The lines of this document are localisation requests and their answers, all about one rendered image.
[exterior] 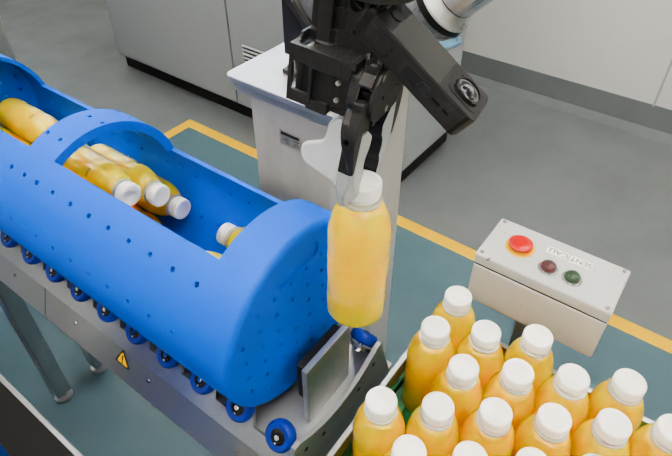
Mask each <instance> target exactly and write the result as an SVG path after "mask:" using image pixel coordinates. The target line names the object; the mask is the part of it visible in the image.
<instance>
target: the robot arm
mask: <svg viewBox="0 0 672 456"><path fill-rule="evenodd" d="M299 1H300V4H301V6H302V8H303V10H304V11H305V13H306V14H307V16H308V17H309V18H310V20H311V25H310V26H308V27H307V28H305V29H304V30H302V31H301V34H300V36H299V37H298V38H296V39H294V40H293V41H291V42H290V48H289V62H288V77H287V91H286V98H288V99H290V100H293V101H295V102H298V103H300V104H303V105H305V108H307V109H309V110H312V111H314V112H317V113H319V114H322V115H326V114H327V113H329V112H330V111H331V112H333V113H336V114H337V115H335V116H334V117H333V120H332V121H331V122H330V123H329V125H328V129H327V133H326V136H325V138H324V139H321V140H310V141H306V142H304V143H303V145H302V148H301V156H302V158H303V160H304V161H305V162H306V163H307V164H308V165H310V166H311V167H312V168H314V169H315V170H317V171H318V172H319V173H321V174H322V175H324V176H325V177H326V178H328V179H329V180H330V181H332V182H333V183H334V184H335V187H336V196H337V201H338V205H339V206H341V207H346V206H347V205H348V204H349V203H350V202H351V201H352V200H353V199H355V198H356V197H357V195H358V194H359V185H360V181H361V178H362V175H363V170H369V171H372V172H375V173H377V172H378V169H379V167H380V164H381V161H382V159H383V156H384V153H385V151H386V148H387V145H388V142H389V138H390V134H391V133H392V131H393V127H394V124H395V120H396V117H397V113H398V110H399V107H400V103H401V99H402V94H403V88H404V86H405V87H406V88H407V89H408V90H409V91H410V92H411V94H412V95H413V96H414V97H415V98H416V99H417V100H418V101H419V102H420V103H421V104H422V105H423V106H424V108H425V109H426V110H427V111H428V112H429V113H430V114H431V115H432V116H433V117H434V118H435V119H436V121H437V122H438V123H439V124H440V125H441V126H442V127H443V128H444V129H445V130H446V131H447V132H448V134H450V135H456V134H458V133H460V132H461V131H463V130H464V129H466V128H467V127H468V126H470V125H471V124H472V123H474V122H475V121H476V119H477V118H478V116H479V115H480V113H481V112H482V110H483V109H484V107H485V106H486V104H487V101H488V96H487V94H486V93H485V92H484V91H483V90H482V89H481V88H480V87H479V86H478V84H477V83H476V82H475V81H474V80H473V79H472V78H471V77H470V76H469V74H468V73H467V72H466V71H465V70H464V69H463V68H462V67H461V66H460V65H459V63H458V62H457V61H456V60H455V59H454V58H453V57H452V56H451V55H450V53H449V52H448V51H449V50H451V49H453V48H455V47H457V46H459V45H461V44H462V35H461V34H460V33H462V32H463V31H465V30H466V29H467V28H468V27H469V25H470V23H471V17H472V14H474V13H475V12H477V11H478V10H480V9H481V8H483V7H484V6H486V5H487V4H488V3H490V2H491V1H493V0H299ZM308 37H310V38H313V39H316V40H315V41H313V40H310V39H308V40H307V41H305V42H303V41H304V40H305V39H307V38H308ZM294 60H295V61H297V71H296V83H295V88H294V87H292V82H293V69H294Z"/></svg>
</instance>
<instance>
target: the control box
mask: <svg viewBox="0 0 672 456"><path fill-rule="evenodd" d="M514 235H523V236H526V237H528V238H529V239H531V240H532V242H533V249H532V250H531V251H529V252H526V253H522V252H517V251H515V250H513V249H512V248H511V247H510V246H509V239H510V237H512V236H514ZM549 247H551V248H552V249H551V248H549ZM550 249H551V250H550ZM554 249H555V250H556V251H555V250H554ZM549 250H550V251H549ZM557 250H558V252H559V253H558V254H559V255H557ZM554 251H555V253H554ZM560 253H561V254H560ZM563 253H565V254H563ZM566 254H567V255H568V257H567V255H566ZM562 256H563V257H562ZM564 257H567V258H564ZM573 257H574V259H573ZM572 259H573V261H575V262H576V260H577V259H578V260H579V261H580V263H582V261H583V263H584V264H583V263H582V264H581V265H580V263H579V261H577V262H576V263H575V262H573V261H571V260H572ZM543 260H552V261H554V262H555V263H556V266H557V268H556V271H555V272H553V273H548V272H545V271H543V270H542V269H541V267H540V265H541V263H542V261H543ZM474 261H475V262H474V263H473V268H472V272H471V277H470V281H469V286H468V290H469V291H470V293H471V294H472V299H473V300H475V301H477V302H479V303H481V304H483V305H485V306H487V307H490V308H492V309H494V310H496V311H498V312H500V313H502V314H504V315H506V316H508V317H510V318H512V319H514V320H516V321H518V322H520V323H522V324H524V325H526V326H529V325H531V324H539V325H542V326H544V327H546V328H547V329H549V330H550V332H551V333H552V335H553V339H554V340H556V341H558V342H560V343H562V344H564V345H566V346H568V347H570V348H572V349H574V350H576V351H578V352H580V353H582V354H584V355H586V356H588V357H591V356H592V355H593V353H594V350H595V348H596V346H597V344H598V342H599V340H600V338H601V336H602V334H603V332H604V330H605V328H606V326H607V324H608V322H609V320H610V318H611V316H612V313H613V311H614V309H615V307H616V305H617V302H618V300H619V298H620V296H621V294H622V291H623V289H624V287H625V285H626V282H627V280H628V278H629V276H630V274H631V272H630V271H629V270H626V269H624V268H622V267H619V266H617V265H614V264H612V263H609V262H607V261H605V260H602V259H600V258H597V257H595V256H593V255H590V254H588V253H585V252H583V251H580V250H578V249H576V248H573V247H571V246H568V245H566V244H564V243H561V242H559V241H556V240H554V239H552V238H549V237H547V236H544V235H542V234H539V233H537V232H535V231H532V230H530V229H527V228H525V227H523V226H520V225H518V224H515V223H513V222H511V221H508V220H506V219H501V220H500V222H499V223H498V224H497V226H496V227H495V228H494V230H493V231H492V232H491V233H490V235H489V236H488V237H487V239H486V240H485V241H484V243H483V244H482V245H481V246H480V248H479V249H478V250H477V252H476V253H475V258H474ZM585 262H586V263H585ZM587 263H588V264H591V265H592V266H591V265H590V267H591V268H590V267H589V265H588V264H587ZM585 264H587V266H586V265H585ZM583 265H584V266H583ZM585 266H586V267H585ZM588 267H589V268H588ZM568 270H575V271H577V272H578V273H579V274H580V275H581V280H580V282H579V283H576V284H574V283H570V282H568V281H567V280H566V279H565V278H564V275H565V273H566V271H568Z"/></svg>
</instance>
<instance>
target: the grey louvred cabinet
mask: <svg viewBox="0 0 672 456"><path fill-rule="evenodd" d="M105 1H106V5H107V9H108V13H109V17H110V20H111V24H112V28H113V32H114V36H115V40H116V43H117V47H118V51H119V53H121V54H122V55H124V56H125V57H126V60H127V64H128V66H131V67H133V68H135V69H138V70H140V71H142V72H145V73H147V74H149V75H152V76H154V77H156V78H159V79H161V80H163V81H166V82H168V83H170V84H173V85H175V86H178V87H180V88H182V89H185V90H187V91H189V92H192V93H194V94H196V95H199V96H201V97H203V98H206V99H208V100H210V101H213V102H215V103H217V104H220V105H222V106H224V107H227V108H229V109H231V110H234V111H236V112H238V113H241V114H243V115H245V116H248V117H250V118H252V119H253V114H252V105H251V96H249V95H247V94H244V93H242V92H239V91H237V90H235V83H233V82H230V81H228V78H227V72H228V71H230V70H232V69H234V68H235V67H237V66H239V65H241V64H243V63H245V62H247V61H249V60H251V59H253V58H255V57H257V56H259V55H261V54H263V53H265V52H266V51H268V50H270V49H272V48H274V47H276V46H278V45H280V44H282V43H284V33H283V16H282V0H105ZM446 138H447V131H446V130H445V129H444V128H443V127H442V126H441V125H440V124H439V123H438V122H437V121H436V119H435V118H434V117H433V116H432V115H431V114H430V113H429V112H428V111H427V110H426V109H425V108H424V106H423V105H422V104H421V103H420V102H419V101H418V100H417V99H416V98H415V97H414V96H413V95H412V94H411V92H410V91H409V97H408V108H407V119H406V129H405V140H404V151H403V162H402V173H401V182H402V181H403V180H404V179H405V178H406V177H408V176H409V175H410V174H411V173H412V172H413V171H414V170H415V169H416V168H417V167H418V166H419V165H420V164H422V163H423V162H424V161H425V160H426V159H427V158H428V157H429V156H430V155H431V154H432V153H433V152H434V151H436V150H437V149H438V148H439V147H440V146H441V145H442V144H443V143H444V142H445V141H446Z"/></svg>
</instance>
